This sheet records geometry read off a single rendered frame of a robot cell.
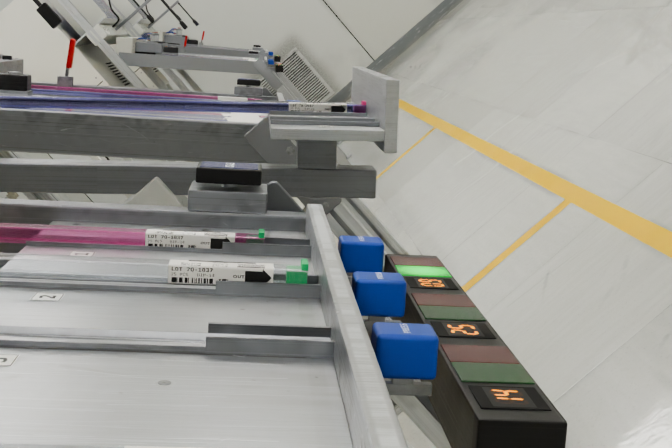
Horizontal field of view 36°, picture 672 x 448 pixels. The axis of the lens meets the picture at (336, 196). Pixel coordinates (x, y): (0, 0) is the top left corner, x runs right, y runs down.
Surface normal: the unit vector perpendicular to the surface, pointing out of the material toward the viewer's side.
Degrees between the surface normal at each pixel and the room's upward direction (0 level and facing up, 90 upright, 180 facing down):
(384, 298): 90
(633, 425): 0
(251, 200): 90
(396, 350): 90
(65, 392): 44
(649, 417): 0
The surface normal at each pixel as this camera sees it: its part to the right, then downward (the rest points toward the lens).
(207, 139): 0.07, 0.15
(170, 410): 0.06, -0.99
